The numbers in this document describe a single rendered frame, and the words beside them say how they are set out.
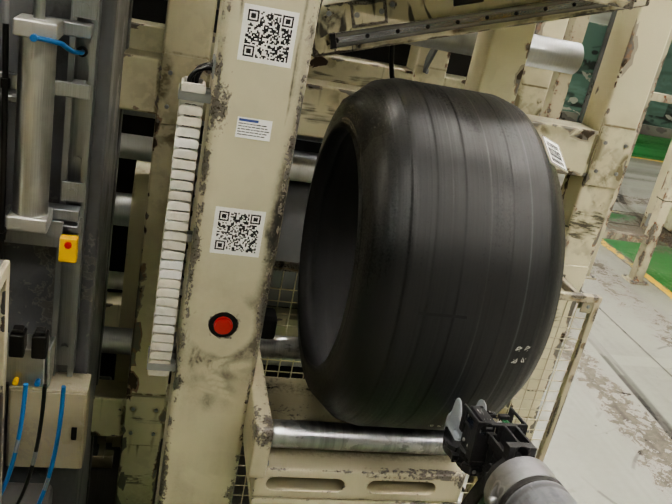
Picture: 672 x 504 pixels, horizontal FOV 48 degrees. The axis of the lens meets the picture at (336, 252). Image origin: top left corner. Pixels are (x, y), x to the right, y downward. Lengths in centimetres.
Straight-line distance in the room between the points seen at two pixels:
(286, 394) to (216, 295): 41
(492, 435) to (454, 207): 30
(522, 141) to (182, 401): 68
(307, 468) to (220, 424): 17
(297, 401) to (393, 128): 66
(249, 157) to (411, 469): 59
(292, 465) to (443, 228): 48
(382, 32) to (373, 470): 81
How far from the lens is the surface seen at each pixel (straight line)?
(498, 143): 111
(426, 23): 152
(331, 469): 127
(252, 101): 108
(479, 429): 101
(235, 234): 114
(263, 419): 120
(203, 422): 131
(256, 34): 107
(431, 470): 133
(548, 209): 110
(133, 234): 195
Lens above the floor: 163
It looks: 21 degrees down
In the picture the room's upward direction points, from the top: 12 degrees clockwise
